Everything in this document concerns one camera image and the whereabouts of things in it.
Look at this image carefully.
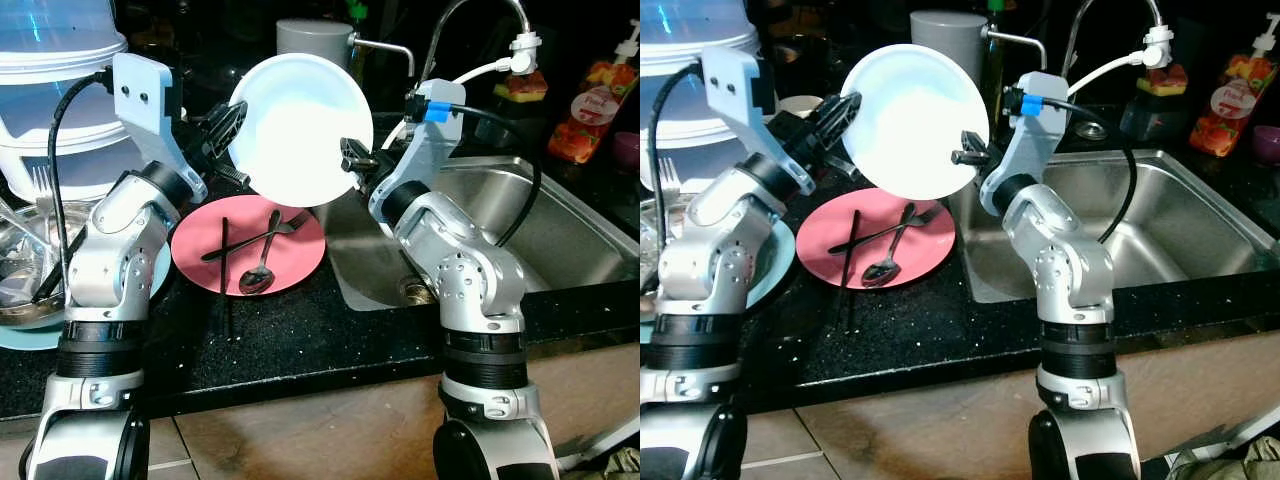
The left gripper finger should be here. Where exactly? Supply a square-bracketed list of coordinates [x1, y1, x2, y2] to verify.
[213, 100, 251, 153]
[816, 92, 863, 152]

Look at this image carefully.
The white bowl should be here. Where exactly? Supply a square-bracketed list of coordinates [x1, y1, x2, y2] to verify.
[227, 53, 362, 209]
[840, 44, 992, 202]

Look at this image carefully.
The silver spoon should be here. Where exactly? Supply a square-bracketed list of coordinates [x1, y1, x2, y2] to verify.
[239, 209, 283, 295]
[862, 203, 916, 288]

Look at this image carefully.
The pink plate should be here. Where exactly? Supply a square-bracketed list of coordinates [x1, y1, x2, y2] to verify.
[795, 188, 956, 289]
[171, 195, 327, 297]

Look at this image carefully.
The grey water filter canister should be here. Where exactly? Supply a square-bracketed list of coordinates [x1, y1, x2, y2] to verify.
[910, 10, 989, 61]
[276, 18, 353, 61]

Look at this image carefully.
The chrome filter spout pipe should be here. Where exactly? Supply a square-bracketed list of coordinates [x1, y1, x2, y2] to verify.
[350, 36, 415, 77]
[985, 30, 1048, 71]

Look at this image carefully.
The light blue plate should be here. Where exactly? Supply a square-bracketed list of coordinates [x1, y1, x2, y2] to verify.
[0, 235, 173, 352]
[640, 222, 799, 326]

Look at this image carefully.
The white tiered plastic container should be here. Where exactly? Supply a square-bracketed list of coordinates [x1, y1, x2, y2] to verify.
[0, 0, 131, 204]
[640, 0, 761, 201]

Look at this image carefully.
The dark sponge holder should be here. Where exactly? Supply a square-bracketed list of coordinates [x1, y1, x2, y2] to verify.
[1120, 92, 1186, 141]
[490, 95, 551, 136]

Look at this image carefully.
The yellow and red sponge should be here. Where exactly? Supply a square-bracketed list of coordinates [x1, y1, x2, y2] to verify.
[1138, 63, 1189, 98]
[505, 70, 549, 104]

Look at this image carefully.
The steel mixing bowl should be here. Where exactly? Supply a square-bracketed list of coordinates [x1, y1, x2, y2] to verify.
[640, 190, 669, 311]
[0, 195, 101, 331]

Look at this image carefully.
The chrome faucet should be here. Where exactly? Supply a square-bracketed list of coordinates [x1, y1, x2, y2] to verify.
[1060, 0, 1166, 76]
[420, 0, 531, 86]

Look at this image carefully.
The white faucet diverter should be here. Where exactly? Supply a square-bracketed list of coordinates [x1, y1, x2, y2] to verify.
[1143, 25, 1176, 69]
[508, 30, 543, 76]

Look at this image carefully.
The stainless steel sink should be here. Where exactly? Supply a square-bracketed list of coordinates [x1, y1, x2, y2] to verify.
[325, 155, 641, 311]
[945, 148, 1280, 304]

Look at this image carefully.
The fruit print soap bottle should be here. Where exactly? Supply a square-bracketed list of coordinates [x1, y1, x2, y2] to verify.
[547, 18, 639, 166]
[1188, 12, 1280, 159]

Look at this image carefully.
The purple cup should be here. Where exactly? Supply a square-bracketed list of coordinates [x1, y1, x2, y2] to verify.
[1250, 125, 1280, 167]

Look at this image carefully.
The tan sack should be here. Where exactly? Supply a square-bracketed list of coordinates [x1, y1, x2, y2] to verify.
[1165, 448, 1280, 480]
[570, 448, 641, 480]

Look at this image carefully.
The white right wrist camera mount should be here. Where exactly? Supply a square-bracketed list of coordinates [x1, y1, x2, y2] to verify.
[978, 71, 1058, 219]
[368, 78, 467, 239]

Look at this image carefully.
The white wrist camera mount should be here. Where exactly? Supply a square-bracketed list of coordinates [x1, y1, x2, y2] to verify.
[111, 54, 210, 204]
[368, 78, 467, 239]
[978, 71, 1058, 219]
[700, 47, 814, 198]

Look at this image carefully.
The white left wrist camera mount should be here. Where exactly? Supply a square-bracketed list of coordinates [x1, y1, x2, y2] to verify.
[111, 54, 210, 204]
[700, 47, 814, 198]

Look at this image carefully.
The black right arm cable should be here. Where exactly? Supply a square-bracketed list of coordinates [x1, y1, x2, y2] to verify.
[404, 82, 543, 249]
[1004, 86, 1143, 247]

